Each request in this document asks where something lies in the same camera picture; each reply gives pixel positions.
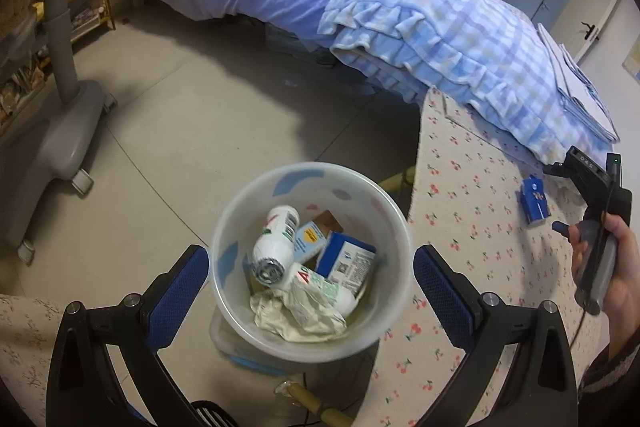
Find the white plastic bottle green label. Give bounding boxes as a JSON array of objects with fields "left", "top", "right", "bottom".
[
  {"left": 252, "top": 205, "right": 301, "bottom": 289},
  {"left": 285, "top": 263, "right": 357, "bottom": 315}
]

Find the person's floral pajama leg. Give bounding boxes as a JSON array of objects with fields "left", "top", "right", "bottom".
[{"left": 0, "top": 294, "right": 68, "bottom": 427}]

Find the cluttered storage shelf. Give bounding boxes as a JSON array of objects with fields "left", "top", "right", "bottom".
[{"left": 0, "top": 0, "right": 56, "bottom": 138}]

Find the clear plastic storage box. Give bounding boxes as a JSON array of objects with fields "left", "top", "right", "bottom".
[{"left": 209, "top": 307, "right": 381, "bottom": 375}]

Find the person's right hand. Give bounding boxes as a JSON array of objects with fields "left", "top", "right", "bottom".
[{"left": 569, "top": 212, "right": 640, "bottom": 330}]

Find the wooden shelf rack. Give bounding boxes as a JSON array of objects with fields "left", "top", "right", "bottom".
[{"left": 65, "top": 0, "right": 117, "bottom": 45}]

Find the person's right forearm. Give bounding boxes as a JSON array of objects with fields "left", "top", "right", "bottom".
[{"left": 577, "top": 307, "right": 640, "bottom": 427}]

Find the translucent white plastic bin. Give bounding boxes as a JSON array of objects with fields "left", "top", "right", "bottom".
[{"left": 209, "top": 162, "right": 412, "bottom": 362}]

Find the blue and white carton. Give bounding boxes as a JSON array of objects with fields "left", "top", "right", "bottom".
[{"left": 316, "top": 232, "right": 377, "bottom": 293}]

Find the wooden table leg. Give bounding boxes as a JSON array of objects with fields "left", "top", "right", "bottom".
[
  {"left": 377, "top": 167, "right": 418, "bottom": 192},
  {"left": 275, "top": 379, "right": 353, "bottom": 427}
]

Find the small blue box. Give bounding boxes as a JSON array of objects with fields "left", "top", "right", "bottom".
[{"left": 520, "top": 175, "right": 549, "bottom": 225}]

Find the blue checked ruffled blanket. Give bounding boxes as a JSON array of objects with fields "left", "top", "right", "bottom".
[{"left": 317, "top": 0, "right": 608, "bottom": 162}]

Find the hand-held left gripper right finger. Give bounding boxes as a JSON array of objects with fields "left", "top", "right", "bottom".
[{"left": 414, "top": 244, "right": 581, "bottom": 427}]

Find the cherry print tablecloth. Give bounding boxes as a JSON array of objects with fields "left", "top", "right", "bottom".
[{"left": 372, "top": 87, "right": 616, "bottom": 427}]

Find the light blue carton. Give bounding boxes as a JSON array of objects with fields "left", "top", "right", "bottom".
[{"left": 292, "top": 209, "right": 346, "bottom": 270}]

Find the folded light blue cloth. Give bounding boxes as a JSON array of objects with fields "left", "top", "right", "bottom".
[{"left": 537, "top": 23, "right": 621, "bottom": 142}]

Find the white door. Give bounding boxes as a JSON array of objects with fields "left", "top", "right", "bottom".
[{"left": 565, "top": 0, "right": 640, "bottom": 72}]

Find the white paper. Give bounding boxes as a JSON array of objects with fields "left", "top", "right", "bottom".
[{"left": 250, "top": 277, "right": 348, "bottom": 343}]

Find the grey desk stand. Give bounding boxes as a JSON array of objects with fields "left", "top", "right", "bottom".
[{"left": 0, "top": 0, "right": 118, "bottom": 263}]

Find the yellow wall sticker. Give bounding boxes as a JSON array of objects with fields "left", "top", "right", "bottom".
[{"left": 622, "top": 52, "right": 640, "bottom": 85}]

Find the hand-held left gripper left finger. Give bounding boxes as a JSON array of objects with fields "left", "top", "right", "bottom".
[{"left": 45, "top": 244, "right": 210, "bottom": 427}]

